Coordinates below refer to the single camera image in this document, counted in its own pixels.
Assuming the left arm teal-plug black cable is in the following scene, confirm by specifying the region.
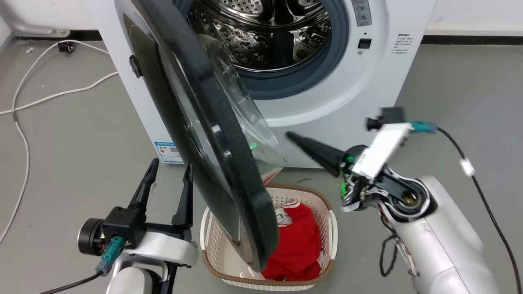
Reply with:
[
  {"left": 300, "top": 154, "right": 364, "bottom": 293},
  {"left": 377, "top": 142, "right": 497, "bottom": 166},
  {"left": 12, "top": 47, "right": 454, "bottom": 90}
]
[{"left": 39, "top": 236, "right": 125, "bottom": 294}]

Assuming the right arm teal-plug black cable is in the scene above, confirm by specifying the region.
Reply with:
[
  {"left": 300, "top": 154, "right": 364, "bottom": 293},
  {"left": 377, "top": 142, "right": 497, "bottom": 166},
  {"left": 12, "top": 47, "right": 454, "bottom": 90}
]
[{"left": 409, "top": 120, "right": 523, "bottom": 294}]

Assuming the blue energy label sticker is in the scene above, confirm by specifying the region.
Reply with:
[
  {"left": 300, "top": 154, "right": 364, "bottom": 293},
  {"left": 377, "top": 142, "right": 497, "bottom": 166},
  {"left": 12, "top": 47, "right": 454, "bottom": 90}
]
[{"left": 154, "top": 141, "right": 184, "bottom": 164}]

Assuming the black round glass washer door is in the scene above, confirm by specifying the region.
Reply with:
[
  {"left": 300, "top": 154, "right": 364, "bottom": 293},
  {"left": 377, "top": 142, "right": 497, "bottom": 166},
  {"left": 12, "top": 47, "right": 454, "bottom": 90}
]
[{"left": 114, "top": 0, "right": 287, "bottom": 272}]

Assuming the grey-white curved pipe fixture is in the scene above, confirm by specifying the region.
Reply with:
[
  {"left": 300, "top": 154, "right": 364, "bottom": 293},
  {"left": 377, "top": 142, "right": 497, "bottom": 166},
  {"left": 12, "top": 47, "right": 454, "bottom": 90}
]
[{"left": 0, "top": 0, "right": 71, "bottom": 38}]

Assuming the thin black looped cable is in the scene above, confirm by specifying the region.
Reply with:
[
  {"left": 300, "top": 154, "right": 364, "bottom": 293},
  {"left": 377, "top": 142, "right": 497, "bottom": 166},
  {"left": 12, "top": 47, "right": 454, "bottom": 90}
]
[{"left": 379, "top": 212, "right": 399, "bottom": 278}]

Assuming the grey label plate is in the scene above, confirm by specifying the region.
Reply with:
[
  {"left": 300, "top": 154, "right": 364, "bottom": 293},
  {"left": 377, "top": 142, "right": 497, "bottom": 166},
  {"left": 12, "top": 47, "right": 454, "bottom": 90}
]
[{"left": 351, "top": 0, "right": 373, "bottom": 27}]

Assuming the red garment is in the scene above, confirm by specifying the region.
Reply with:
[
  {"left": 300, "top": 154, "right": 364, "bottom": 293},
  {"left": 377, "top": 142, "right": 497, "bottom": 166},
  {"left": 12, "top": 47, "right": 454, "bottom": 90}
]
[{"left": 261, "top": 200, "right": 323, "bottom": 282}]

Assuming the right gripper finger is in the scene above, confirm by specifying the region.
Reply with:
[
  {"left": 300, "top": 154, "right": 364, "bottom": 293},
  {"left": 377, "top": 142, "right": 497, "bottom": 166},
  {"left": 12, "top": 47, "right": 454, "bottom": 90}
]
[{"left": 286, "top": 131, "right": 348, "bottom": 178}]

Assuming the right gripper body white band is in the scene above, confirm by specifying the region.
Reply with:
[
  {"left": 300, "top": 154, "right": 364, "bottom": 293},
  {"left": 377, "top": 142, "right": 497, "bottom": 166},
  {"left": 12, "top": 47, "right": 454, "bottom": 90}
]
[{"left": 340, "top": 122, "right": 413, "bottom": 212}]

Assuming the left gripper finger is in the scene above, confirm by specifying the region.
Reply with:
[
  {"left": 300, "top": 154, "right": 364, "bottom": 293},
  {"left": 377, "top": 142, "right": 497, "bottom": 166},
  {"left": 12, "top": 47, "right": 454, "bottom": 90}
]
[
  {"left": 172, "top": 162, "right": 194, "bottom": 225},
  {"left": 129, "top": 158, "right": 159, "bottom": 211}
]

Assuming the black text warning sticker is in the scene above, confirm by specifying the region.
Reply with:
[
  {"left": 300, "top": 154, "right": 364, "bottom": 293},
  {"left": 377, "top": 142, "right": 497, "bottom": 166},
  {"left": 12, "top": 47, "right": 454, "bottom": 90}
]
[{"left": 392, "top": 33, "right": 416, "bottom": 56}]

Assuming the white front-load washing machine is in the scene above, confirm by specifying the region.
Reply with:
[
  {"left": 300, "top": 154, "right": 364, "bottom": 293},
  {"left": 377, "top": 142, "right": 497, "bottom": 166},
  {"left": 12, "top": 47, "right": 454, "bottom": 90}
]
[{"left": 86, "top": 0, "right": 438, "bottom": 169}]

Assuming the grey-blue rubber door gasket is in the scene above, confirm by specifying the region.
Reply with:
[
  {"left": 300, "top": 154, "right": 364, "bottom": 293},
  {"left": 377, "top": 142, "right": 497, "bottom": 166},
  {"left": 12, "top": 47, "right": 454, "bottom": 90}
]
[{"left": 176, "top": 0, "right": 350, "bottom": 101}]

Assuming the arm teal-plug black cable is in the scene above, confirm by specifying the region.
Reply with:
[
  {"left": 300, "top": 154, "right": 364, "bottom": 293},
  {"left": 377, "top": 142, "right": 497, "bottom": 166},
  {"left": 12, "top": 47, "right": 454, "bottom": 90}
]
[
  {"left": 409, "top": 120, "right": 523, "bottom": 294},
  {"left": 39, "top": 236, "right": 125, "bottom": 294}
]

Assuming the cream perforated laundry basket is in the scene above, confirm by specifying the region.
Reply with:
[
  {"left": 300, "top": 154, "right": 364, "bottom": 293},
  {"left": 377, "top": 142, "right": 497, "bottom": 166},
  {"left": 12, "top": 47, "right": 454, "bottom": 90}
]
[{"left": 199, "top": 184, "right": 339, "bottom": 291}]

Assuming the stainless steel washer drum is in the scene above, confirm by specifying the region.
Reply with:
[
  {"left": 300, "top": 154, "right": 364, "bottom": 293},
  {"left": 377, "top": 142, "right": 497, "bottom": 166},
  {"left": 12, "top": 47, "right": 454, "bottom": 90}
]
[{"left": 187, "top": 0, "right": 332, "bottom": 72}]

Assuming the white floor cable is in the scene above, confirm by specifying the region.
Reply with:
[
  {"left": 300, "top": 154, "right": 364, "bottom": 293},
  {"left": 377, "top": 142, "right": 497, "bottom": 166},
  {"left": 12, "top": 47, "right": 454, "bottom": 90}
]
[
  {"left": 0, "top": 72, "right": 119, "bottom": 116},
  {"left": 0, "top": 40, "right": 111, "bottom": 244}
]

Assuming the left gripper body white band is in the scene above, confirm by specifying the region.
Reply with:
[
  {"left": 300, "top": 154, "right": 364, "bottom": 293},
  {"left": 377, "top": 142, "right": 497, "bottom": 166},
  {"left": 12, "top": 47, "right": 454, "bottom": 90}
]
[{"left": 123, "top": 223, "right": 199, "bottom": 269}]

